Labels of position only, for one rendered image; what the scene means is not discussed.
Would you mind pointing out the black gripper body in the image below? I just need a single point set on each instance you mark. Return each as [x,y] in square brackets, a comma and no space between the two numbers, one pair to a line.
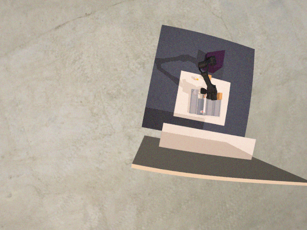
[203,91]

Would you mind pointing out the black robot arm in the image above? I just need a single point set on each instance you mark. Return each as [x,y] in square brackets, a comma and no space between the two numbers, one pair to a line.
[211,89]

